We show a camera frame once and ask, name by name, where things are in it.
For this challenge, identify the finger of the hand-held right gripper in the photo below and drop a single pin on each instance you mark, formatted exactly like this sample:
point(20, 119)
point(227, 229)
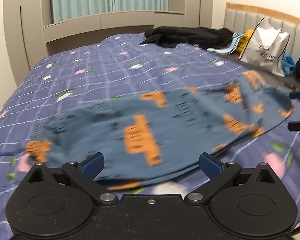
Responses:
point(298, 125)
point(298, 94)

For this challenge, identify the black clothing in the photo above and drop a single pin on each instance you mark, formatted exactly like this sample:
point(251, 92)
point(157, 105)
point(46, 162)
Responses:
point(187, 37)

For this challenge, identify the yellow item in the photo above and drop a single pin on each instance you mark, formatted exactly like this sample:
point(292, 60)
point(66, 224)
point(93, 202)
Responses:
point(243, 41)

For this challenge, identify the large white shopping bag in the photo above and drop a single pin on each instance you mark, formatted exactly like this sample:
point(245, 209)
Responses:
point(261, 45)

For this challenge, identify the grey padded headboard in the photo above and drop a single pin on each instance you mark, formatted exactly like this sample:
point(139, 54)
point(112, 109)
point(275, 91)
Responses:
point(242, 17)

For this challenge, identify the purple checked floral blanket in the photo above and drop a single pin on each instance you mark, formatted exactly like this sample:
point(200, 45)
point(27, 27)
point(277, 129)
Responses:
point(95, 75)

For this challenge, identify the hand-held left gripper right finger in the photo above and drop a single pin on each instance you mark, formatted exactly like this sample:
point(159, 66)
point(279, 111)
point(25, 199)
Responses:
point(209, 166)

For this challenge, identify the small white shopping bag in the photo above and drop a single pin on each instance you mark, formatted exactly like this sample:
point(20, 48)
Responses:
point(283, 47)

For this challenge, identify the small dark object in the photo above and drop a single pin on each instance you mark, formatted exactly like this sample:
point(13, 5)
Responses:
point(290, 85)

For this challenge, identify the beige built-in cabinet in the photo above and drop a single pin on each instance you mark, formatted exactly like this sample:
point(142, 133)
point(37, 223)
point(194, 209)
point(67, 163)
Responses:
point(30, 30)

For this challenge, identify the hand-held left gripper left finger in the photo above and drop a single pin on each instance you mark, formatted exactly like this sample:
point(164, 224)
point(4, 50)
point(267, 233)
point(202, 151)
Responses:
point(94, 164)

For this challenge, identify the grey bed sheet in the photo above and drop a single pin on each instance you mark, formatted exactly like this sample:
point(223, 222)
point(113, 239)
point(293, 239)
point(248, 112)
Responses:
point(272, 80)

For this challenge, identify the light blue cloth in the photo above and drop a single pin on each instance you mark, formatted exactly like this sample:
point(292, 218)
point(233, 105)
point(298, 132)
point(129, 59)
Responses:
point(227, 48)

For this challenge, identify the blue pants with orange print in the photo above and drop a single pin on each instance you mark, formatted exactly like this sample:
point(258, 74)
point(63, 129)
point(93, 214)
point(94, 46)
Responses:
point(165, 135)

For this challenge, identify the blue plastic bag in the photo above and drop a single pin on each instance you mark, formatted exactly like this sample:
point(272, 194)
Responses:
point(288, 63)

